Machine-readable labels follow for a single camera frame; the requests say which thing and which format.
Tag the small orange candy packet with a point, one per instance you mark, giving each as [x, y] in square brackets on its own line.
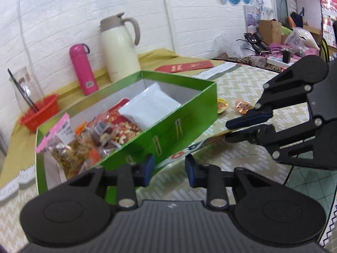
[242, 106]

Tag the cream thermal jug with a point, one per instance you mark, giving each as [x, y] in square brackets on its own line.
[119, 37]

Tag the pink thermos bottle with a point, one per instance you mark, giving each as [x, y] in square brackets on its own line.
[79, 58]

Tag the pink-topped dried snack bag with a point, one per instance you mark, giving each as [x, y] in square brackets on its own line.
[65, 147]

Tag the beige patterned table mat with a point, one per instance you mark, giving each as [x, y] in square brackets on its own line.
[243, 83]

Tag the small jelly cup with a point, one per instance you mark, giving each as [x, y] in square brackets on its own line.
[222, 105]

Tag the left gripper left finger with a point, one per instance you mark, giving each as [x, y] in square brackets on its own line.
[148, 169]

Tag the white snack pouch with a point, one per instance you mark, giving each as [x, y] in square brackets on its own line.
[149, 107]

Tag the black chopsticks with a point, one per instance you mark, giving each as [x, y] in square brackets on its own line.
[23, 92]

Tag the yellow-green tablecloth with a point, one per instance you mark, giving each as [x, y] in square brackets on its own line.
[20, 153]

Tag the red envelope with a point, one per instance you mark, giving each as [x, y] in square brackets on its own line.
[184, 67]

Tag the red plastic basket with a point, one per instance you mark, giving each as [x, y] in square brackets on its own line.
[48, 107]

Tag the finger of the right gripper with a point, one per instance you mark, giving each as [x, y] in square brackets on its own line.
[255, 135]
[252, 117]

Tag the white green chip bag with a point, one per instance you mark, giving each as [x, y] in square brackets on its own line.
[191, 149]

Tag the mixed nuts packet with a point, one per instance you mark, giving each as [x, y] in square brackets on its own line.
[109, 130]

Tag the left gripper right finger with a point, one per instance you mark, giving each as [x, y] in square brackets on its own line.
[193, 171]

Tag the green cardboard box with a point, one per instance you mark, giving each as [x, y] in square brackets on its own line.
[168, 137]

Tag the brown cardboard box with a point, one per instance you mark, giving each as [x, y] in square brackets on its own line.
[271, 31]

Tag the clear glass carafe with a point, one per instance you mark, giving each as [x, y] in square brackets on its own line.
[25, 89]

